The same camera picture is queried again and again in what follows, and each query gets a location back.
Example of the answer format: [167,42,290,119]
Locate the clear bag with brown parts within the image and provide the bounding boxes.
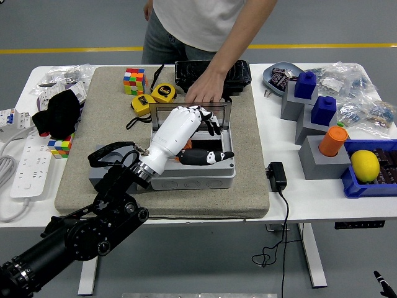
[361,99,397,139]

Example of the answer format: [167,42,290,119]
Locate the black cloth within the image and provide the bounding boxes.
[32,89,82,140]

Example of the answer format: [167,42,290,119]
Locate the blue-grey dish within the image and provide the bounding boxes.
[262,61,306,96]

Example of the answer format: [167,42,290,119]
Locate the yellow lemon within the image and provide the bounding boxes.
[350,150,381,183]

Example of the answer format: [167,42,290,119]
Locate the grey-brown fabric mat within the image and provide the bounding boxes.
[55,66,270,220]

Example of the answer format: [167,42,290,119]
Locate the white table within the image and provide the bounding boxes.
[0,63,397,296]

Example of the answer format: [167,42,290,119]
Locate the blue plastic bin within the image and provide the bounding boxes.
[340,138,397,199]

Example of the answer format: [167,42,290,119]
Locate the person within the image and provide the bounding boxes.
[141,0,279,105]

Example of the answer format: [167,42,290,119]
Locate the black plastic case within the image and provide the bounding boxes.
[174,59,252,105]

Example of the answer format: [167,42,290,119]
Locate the yellow tape measure black label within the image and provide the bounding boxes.
[151,83,178,105]

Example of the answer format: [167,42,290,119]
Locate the yellow tape measure with strap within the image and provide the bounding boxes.
[125,94,158,130]

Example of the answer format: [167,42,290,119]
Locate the person's right hand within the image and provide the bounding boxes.
[143,0,154,22]

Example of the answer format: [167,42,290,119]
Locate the grey electrical junction box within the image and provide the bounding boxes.
[148,102,236,191]

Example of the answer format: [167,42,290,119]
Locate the small colourful puzzle cube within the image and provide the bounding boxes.
[47,132,76,160]

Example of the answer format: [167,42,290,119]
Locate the black desk control panel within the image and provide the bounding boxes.
[334,220,386,230]

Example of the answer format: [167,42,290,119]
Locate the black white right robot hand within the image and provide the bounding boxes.
[373,270,397,298]

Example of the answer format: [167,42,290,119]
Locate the black tweezers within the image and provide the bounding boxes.
[150,64,165,93]

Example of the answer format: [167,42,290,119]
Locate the black power adapter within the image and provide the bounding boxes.
[265,161,288,192]

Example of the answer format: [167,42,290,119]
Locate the clear bag with blue parts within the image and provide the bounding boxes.
[336,94,367,128]
[347,66,381,100]

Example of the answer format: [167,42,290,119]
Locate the white purple carton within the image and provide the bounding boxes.
[36,81,87,112]

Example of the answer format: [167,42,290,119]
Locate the wide grey block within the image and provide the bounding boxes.
[298,135,353,181]

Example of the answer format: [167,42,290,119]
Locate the blue block with knob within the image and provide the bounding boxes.
[293,71,318,101]
[310,96,338,127]

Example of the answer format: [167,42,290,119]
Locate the clear bag with white label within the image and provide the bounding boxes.
[318,63,354,94]

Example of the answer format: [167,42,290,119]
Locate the white power strip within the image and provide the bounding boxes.
[9,132,54,199]

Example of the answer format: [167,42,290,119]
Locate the clear bag of small parts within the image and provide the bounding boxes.
[30,79,63,96]
[46,63,97,86]

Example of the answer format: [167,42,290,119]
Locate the large colourful puzzle cube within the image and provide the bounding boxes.
[122,68,148,96]

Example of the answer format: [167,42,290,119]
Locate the grey block with round hole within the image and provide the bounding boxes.
[87,143,140,194]

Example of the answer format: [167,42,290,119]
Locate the tall grey block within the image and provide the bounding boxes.
[280,79,319,122]

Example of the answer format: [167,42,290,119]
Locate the orange cylinder battery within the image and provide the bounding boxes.
[173,139,193,162]
[318,125,349,158]

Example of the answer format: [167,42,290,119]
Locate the black adapter cord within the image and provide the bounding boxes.
[251,189,306,298]

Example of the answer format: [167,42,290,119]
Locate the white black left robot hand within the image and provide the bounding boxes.
[136,105,235,176]

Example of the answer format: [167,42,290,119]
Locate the white circuit breaker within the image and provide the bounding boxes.
[0,107,35,130]

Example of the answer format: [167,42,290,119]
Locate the transparent hinged box lid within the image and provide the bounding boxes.
[148,102,233,131]

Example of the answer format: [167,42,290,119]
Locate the person's left hand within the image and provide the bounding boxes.
[185,70,226,105]

